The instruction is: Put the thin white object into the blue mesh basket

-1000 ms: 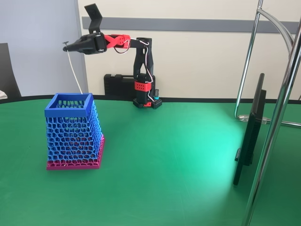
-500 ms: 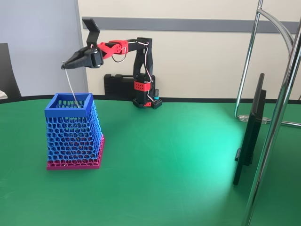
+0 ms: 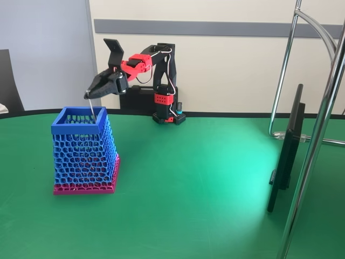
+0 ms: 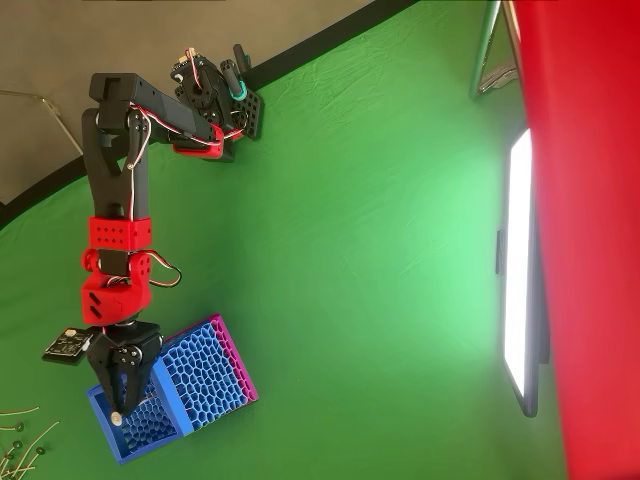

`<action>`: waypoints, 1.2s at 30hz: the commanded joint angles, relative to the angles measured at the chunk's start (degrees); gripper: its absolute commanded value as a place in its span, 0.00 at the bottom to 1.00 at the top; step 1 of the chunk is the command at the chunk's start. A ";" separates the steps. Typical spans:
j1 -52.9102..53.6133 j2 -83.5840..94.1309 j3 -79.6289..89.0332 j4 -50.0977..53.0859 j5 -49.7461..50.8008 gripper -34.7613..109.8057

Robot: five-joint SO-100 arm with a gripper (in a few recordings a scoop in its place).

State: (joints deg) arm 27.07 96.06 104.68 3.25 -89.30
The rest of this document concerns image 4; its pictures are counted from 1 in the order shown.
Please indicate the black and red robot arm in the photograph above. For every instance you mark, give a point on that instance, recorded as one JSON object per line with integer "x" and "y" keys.
{"x": 112, "y": 175}

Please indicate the blue honeycomb basket magenta base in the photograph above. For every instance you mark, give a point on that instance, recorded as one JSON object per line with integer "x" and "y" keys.
{"x": 205, "y": 370}

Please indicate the thin grey metal rod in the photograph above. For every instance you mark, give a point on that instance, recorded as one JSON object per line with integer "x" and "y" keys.
{"x": 60, "y": 120}

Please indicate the green cloth black rim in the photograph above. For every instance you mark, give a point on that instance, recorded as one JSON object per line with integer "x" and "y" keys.
{"x": 375, "y": 200}

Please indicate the white LED light panel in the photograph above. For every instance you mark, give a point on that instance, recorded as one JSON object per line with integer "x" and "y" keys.
{"x": 517, "y": 250}

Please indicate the chrome metal stand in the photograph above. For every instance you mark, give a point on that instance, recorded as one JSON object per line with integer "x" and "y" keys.
{"x": 482, "y": 55}

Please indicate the large red cloth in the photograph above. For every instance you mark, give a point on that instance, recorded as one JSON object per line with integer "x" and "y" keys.
{"x": 590, "y": 225}

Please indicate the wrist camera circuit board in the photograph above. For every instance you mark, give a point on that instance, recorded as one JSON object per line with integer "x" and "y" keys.
{"x": 67, "y": 346}

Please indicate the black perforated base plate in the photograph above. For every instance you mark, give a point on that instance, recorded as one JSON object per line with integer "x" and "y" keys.
{"x": 252, "y": 112}

